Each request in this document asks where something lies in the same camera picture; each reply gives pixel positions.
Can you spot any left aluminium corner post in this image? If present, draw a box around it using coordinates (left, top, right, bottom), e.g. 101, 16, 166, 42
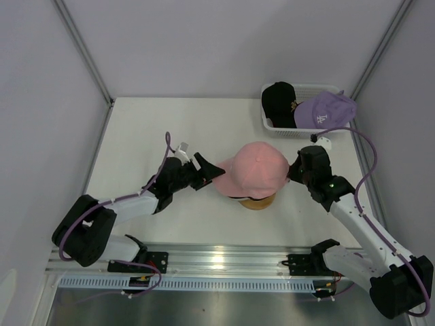
51, 0, 114, 107

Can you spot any white slotted cable duct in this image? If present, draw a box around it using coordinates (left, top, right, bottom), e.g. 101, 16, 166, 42
58, 276, 334, 293

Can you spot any aluminium mounting rail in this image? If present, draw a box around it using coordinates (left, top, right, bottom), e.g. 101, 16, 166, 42
45, 238, 311, 280

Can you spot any right aluminium corner post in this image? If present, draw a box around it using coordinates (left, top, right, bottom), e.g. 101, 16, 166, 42
349, 0, 417, 101

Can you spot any wooden hat stand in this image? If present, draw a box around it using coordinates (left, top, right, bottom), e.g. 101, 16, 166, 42
239, 194, 276, 211

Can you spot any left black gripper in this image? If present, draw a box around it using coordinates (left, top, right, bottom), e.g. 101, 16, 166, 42
170, 153, 224, 194

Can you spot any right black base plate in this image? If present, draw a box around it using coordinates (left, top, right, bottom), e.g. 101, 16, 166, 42
280, 253, 340, 277

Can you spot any purple LA baseball cap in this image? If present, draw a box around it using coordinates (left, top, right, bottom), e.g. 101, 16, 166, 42
294, 91, 358, 130

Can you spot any black gold-logo cap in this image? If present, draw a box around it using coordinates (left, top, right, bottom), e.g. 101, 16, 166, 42
261, 81, 298, 128

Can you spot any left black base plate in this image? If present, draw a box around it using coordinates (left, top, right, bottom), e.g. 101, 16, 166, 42
107, 251, 169, 274

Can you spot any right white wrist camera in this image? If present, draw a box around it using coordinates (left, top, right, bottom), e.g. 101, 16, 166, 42
310, 134, 332, 151

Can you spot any aluminium corner post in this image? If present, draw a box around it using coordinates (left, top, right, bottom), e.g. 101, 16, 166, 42
349, 0, 417, 101
51, 0, 114, 107

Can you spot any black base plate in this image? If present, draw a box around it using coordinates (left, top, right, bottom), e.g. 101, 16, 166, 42
107, 251, 169, 274
280, 253, 340, 277

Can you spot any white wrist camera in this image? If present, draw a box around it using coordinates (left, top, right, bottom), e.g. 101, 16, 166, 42
310, 134, 332, 151
174, 142, 190, 162

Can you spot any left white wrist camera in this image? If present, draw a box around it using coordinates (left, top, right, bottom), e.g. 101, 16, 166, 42
174, 142, 190, 162

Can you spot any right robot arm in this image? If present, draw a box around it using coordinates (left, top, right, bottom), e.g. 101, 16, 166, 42
288, 145, 434, 319

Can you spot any pink baseball cap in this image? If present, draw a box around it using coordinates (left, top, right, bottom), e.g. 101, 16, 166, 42
213, 141, 290, 200

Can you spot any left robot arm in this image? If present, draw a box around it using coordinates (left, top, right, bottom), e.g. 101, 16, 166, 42
52, 153, 225, 272

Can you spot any white plastic basket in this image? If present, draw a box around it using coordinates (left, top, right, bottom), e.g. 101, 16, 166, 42
260, 81, 357, 139

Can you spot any dark green NY cap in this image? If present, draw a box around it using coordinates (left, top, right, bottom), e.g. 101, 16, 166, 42
228, 194, 275, 202

